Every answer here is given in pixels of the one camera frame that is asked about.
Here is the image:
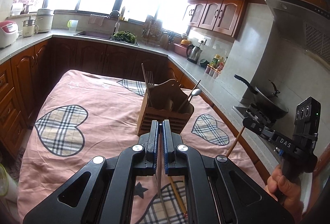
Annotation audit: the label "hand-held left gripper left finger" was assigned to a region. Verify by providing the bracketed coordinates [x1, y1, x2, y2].
[23, 120, 159, 224]

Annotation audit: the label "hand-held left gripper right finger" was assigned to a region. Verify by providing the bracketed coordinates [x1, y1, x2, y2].
[161, 120, 295, 224]

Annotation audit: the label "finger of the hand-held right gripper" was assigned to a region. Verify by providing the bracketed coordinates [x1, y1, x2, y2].
[246, 107, 271, 127]
[243, 117, 277, 138]

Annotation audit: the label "wooden utensil holder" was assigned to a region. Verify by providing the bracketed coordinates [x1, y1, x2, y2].
[137, 79, 194, 137]

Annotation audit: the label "metal spoon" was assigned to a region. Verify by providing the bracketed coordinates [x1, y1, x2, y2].
[177, 88, 203, 112]

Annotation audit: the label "metal fork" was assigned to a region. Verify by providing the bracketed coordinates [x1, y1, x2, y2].
[146, 71, 155, 108]

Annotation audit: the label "person's right hand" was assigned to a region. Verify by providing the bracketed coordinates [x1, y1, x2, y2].
[267, 163, 310, 224]

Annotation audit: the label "gas stove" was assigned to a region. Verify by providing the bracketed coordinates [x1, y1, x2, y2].
[233, 104, 290, 132]

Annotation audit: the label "black wok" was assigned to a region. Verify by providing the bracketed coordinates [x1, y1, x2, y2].
[234, 74, 289, 120]

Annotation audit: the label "red cap sauce bottle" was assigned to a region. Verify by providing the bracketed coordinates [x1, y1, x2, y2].
[218, 56, 229, 71]

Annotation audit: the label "pink plaid-heart bedsheet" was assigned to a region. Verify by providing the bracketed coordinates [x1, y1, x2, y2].
[17, 69, 269, 224]

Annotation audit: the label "grey kitchen countertop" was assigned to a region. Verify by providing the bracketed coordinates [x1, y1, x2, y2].
[0, 28, 310, 190]

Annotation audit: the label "steel electric kettle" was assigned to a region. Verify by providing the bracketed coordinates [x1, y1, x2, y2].
[186, 44, 203, 64]

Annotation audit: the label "pink plastic basin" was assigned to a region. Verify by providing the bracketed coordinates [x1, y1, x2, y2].
[173, 43, 190, 56]

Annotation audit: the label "range hood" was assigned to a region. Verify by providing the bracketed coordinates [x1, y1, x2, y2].
[263, 0, 330, 56]

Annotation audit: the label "metal dish rack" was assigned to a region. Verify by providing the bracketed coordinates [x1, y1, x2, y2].
[141, 15, 164, 46]

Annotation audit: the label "green leafy vegetables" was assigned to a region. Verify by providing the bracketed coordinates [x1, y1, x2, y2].
[111, 30, 137, 44]

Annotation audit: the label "wooden cutting board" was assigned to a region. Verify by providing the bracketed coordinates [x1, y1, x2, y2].
[145, 14, 163, 31]

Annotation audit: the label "metal kitchen faucet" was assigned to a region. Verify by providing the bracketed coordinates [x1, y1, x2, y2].
[108, 10, 121, 36]

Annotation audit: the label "kitchen sink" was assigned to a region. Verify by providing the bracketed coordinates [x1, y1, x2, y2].
[73, 30, 140, 47]

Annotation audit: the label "white dishcloth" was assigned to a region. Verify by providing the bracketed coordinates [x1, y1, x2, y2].
[89, 14, 108, 26]

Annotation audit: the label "green plastic jug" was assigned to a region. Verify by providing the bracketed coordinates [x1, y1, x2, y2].
[67, 19, 79, 32]

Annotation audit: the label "pale plastic bag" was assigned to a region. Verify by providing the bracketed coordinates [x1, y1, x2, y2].
[0, 156, 19, 224]

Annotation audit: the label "wooden base cabinets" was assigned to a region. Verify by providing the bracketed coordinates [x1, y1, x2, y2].
[0, 38, 269, 181]

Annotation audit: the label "white electric stew pot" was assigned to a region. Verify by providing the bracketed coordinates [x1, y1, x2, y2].
[35, 8, 55, 34]

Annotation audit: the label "small white blender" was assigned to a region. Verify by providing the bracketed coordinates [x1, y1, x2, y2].
[21, 16, 39, 38]

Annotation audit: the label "pink white rice cooker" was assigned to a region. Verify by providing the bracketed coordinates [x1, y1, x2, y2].
[0, 21, 20, 49]

